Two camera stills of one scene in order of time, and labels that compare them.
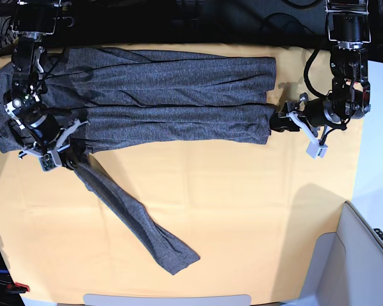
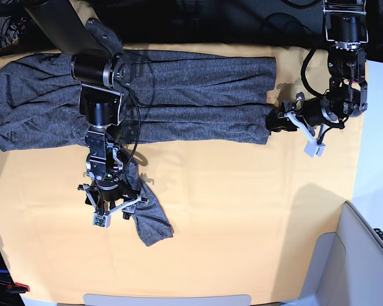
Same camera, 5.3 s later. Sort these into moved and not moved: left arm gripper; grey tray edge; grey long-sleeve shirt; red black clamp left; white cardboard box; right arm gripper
Moved: grey long-sleeve shirt; left arm gripper
Not moved: grey tray edge; white cardboard box; red black clamp left; right arm gripper
